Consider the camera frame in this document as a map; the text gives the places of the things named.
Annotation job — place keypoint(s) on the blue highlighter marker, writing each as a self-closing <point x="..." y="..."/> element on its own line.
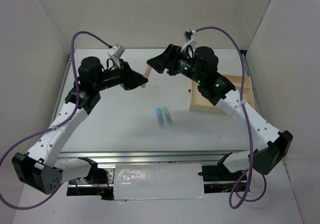
<point x="160" y="118"/>

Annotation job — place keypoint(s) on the green highlighter marker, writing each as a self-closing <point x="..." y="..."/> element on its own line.
<point x="167" y="116"/>

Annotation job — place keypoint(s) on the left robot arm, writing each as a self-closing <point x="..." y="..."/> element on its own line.
<point x="40" y="167"/>

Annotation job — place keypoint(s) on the aluminium front rail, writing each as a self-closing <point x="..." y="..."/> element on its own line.
<point x="149" y="157"/>

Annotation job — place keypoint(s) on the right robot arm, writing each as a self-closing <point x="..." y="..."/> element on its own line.
<point x="268" y="145"/>

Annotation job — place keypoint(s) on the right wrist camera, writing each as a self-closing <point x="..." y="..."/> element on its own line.
<point x="190" y="39"/>

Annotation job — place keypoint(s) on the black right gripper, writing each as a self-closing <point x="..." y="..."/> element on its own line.
<point x="167" y="59"/>

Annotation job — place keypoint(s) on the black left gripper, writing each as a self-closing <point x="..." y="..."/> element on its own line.
<point x="130" y="79"/>

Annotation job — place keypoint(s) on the pink orange highlighter marker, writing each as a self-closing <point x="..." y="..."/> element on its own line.
<point x="146" y="74"/>

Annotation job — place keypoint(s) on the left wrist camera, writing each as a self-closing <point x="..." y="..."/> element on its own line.
<point x="116" y="51"/>

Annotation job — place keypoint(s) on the yellow highlighter marker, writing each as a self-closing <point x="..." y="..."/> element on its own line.
<point x="202" y="103"/>

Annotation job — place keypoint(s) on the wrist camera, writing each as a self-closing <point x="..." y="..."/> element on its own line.
<point x="190" y="39"/>
<point x="116" y="51"/>

